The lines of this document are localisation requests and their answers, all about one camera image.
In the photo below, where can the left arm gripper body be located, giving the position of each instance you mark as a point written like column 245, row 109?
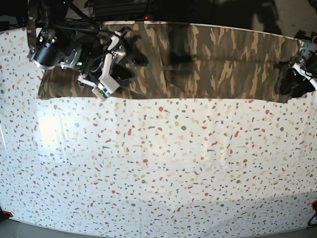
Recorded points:
column 305, row 65

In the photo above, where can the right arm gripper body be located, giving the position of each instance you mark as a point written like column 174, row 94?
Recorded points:
column 99, row 70

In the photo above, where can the camouflage T-shirt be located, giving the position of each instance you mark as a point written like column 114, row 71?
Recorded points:
column 203, row 61

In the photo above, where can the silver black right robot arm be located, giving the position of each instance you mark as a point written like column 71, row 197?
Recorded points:
column 60, row 34

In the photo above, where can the black power strip red light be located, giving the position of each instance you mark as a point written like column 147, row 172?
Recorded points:
column 126, row 18

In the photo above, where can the red clamp right corner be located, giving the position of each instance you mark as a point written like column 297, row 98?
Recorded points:
column 314, row 206

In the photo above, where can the red clamp corner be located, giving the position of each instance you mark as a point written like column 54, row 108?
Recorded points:
column 5, row 215
column 314, row 206

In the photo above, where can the red clamp left corner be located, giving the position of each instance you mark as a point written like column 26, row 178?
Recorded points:
column 5, row 215

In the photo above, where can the green wrist camera board right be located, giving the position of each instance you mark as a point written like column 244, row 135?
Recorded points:
column 100, row 91

